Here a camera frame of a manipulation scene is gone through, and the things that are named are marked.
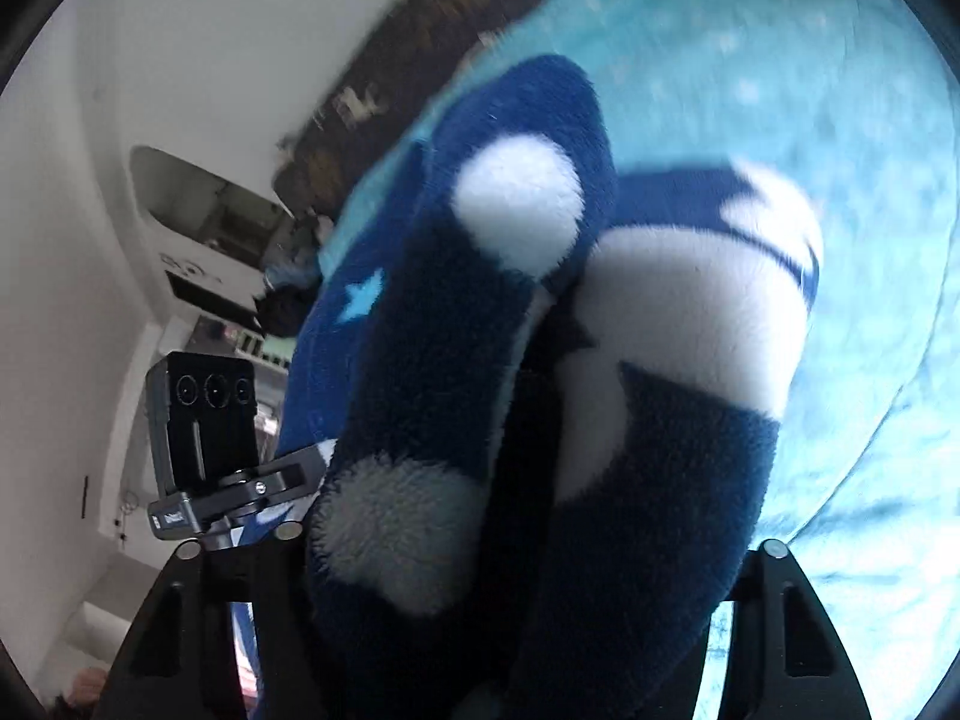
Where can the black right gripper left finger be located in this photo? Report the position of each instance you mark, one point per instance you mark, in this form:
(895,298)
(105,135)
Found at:
(178,659)

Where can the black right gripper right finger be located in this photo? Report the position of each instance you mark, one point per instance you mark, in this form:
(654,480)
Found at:
(785,659)

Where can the navy fleece star-patterned garment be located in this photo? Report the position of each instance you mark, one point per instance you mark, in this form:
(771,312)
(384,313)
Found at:
(553,394)

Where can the person's left hand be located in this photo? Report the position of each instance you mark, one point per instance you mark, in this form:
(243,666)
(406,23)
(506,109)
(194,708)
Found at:
(86,688)

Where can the black bag on floor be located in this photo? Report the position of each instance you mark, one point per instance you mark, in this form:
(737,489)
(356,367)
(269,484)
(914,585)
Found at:
(283,312)

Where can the dark deer-pattern blanket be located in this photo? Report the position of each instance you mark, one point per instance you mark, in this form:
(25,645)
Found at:
(411,54)

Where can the turquoise star quilt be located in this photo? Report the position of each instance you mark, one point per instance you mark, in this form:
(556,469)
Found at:
(851,99)

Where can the white wall shelf unit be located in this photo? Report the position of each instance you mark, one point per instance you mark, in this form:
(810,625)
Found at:
(210,239)

